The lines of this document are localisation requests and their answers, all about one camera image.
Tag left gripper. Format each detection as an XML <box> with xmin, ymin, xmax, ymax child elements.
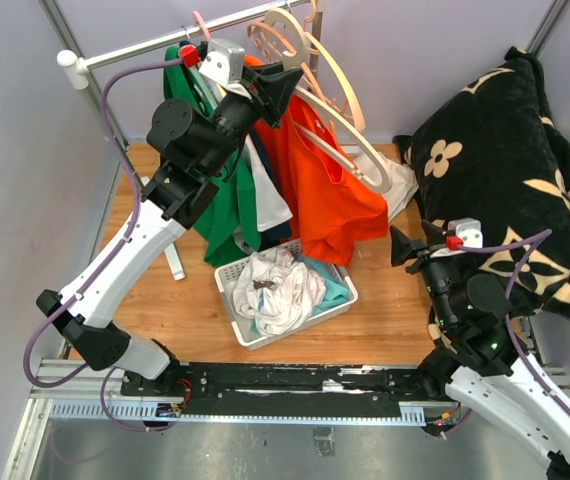
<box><xmin>200</xmin><ymin>61</ymin><xmax>303</xmax><ymax>176</ymax></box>

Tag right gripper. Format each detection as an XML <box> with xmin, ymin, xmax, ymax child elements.
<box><xmin>389</xmin><ymin>218</ymin><xmax>459</xmax><ymax>327</ymax></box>

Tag beige hanger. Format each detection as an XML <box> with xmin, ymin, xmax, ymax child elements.
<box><xmin>263</xmin><ymin>7</ymin><xmax>395</xmax><ymax>195</ymax></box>

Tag orange t shirt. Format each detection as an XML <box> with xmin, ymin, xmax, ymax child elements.
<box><xmin>255</xmin><ymin>96</ymin><xmax>388</xmax><ymax>266</ymax></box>

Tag white and pink shirt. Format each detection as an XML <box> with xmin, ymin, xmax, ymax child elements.
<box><xmin>232</xmin><ymin>247</ymin><xmax>326</xmax><ymax>336</ymax></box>

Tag cream hanger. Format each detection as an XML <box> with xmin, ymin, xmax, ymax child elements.
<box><xmin>302</xmin><ymin>0</ymin><xmax>366</xmax><ymax>132</ymax></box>

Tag teal t shirt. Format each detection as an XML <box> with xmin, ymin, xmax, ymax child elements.
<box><xmin>294</xmin><ymin>256</ymin><xmax>349</xmax><ymax>318</ymax></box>

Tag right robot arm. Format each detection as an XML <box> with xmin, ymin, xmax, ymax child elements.
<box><xmin>390</xmin><ymin>218</ymin><xmax>570</xmax><ymax>479</ymax></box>

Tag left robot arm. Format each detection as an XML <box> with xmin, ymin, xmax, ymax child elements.
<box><xmin>36</xmin><ymin>63</ymin><xmax>302</xmax><ymax>396</ymax></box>

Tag green hanger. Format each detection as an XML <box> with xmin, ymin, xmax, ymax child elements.
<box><xmin>179</xmin><ymin>44</ymin><xmax>218</xmax><ymax>116</ymax></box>

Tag pink hanger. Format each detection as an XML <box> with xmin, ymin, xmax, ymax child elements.
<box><xmin>192</xmin><ymin>11</ymin><xmax>211</xmax><ymax>41</ymax></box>

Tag white and navy shirt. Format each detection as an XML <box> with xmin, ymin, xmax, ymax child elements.
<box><xmin>178</xmin><ymin>42</ymin><xmax>295</xmax><ymax>251</ymax></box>

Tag green t shirt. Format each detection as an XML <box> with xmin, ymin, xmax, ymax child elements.
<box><xmin>163</xmin><ymin>65</ymin><xmax>261</xmax><ymax>267</ymax></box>

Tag folded white cloth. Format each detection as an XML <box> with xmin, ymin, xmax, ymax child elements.
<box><xmin>353</xmin><ymin>152</ymin><xmax>418</xmax><ymax>223</ymax></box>

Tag black floral blanket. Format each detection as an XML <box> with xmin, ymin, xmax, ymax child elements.
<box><xmin>394</xmin><ymin>48</ymin><xmax>570</xmax><ymax>321</ymax></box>

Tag white plastic basket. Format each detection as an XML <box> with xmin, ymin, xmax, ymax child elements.
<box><xmin>214</xmin><ymin>240</ymin><xmax>358</xmax><ymax>350</ymax></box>

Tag metal clothes rack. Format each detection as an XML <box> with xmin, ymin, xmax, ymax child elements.
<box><xmin>56</xmin><ymin>0</ymin><xmax>366</xmax><ymax>282</ymax></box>

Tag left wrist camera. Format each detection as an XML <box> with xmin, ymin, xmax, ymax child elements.
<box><xmin>179</xmin><ymin>38</ymin><xmax>250</xmax><ymax>99</ymax></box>

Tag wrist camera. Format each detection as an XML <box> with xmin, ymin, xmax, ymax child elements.
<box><xmin>179</xmin><ymin>38</ymin><xmax>250</xmax><ymax>99</ymax></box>
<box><xmin>429</xmin><ymin>218</ymin><xmax>483</xmax><ymax>258</ymax></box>

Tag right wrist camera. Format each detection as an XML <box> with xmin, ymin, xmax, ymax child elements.
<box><xmin>429</xmin><ymin>218</ymin><xmax>483</xmax><ymax>258</ymax></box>

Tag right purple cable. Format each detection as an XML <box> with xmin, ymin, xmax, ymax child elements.
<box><xmin>457</xmin><ymin>228</ymin><xmax>570</xmax><ymax>451</ymax></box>

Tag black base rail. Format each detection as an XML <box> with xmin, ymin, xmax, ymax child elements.
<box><xmin>120</xmin><ymin>362</ymin><xmax>446</xmax><ymax>418</ymax></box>

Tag aluminium frame post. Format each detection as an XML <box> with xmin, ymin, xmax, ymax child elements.
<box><xmin>526</xmin><ymin>0</ymin><xmax>570</xmax><ymax>56</ymax></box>

